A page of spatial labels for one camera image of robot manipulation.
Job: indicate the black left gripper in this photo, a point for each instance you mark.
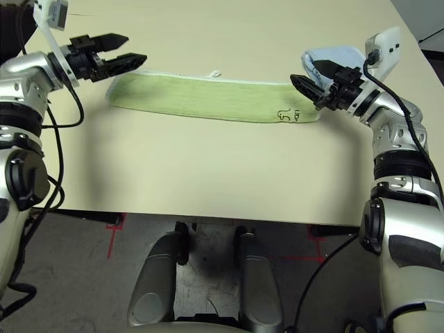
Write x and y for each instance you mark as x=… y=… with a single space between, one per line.
x=81 y=60

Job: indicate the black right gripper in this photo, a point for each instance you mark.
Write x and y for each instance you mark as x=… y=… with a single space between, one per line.
x=343 y=93

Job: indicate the green towel with white hem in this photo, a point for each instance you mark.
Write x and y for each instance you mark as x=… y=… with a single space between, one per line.
x=208 y=97

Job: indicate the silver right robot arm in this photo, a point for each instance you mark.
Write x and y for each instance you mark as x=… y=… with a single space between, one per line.
x=395 y=138

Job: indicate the folded light blue towel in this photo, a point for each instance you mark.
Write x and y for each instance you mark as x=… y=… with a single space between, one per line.
x=347 y=53

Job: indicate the black foam floor mat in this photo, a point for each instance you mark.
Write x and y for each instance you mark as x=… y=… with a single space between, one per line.
x=10 y=34

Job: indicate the silver robot right leg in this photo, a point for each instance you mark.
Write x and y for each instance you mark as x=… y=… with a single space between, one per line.
x=258 y=284

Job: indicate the silver robot leg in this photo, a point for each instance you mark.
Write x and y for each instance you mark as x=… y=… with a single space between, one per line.
x=258 y=284
x=156 y=277

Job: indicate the silver robot left leg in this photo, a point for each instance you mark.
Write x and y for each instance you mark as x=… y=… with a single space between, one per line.
x=156 y=277

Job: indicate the beige robot torso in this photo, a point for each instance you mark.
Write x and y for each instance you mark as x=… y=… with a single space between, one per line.
x=194 y=327

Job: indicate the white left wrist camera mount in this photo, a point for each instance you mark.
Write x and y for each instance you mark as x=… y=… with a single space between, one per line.
x=57 y=12

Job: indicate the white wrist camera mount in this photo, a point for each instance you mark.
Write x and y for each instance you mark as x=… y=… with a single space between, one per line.
x=388 y=48
x=57 y=12

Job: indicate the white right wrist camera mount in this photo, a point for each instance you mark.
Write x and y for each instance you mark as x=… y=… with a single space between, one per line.
x=388 y=48

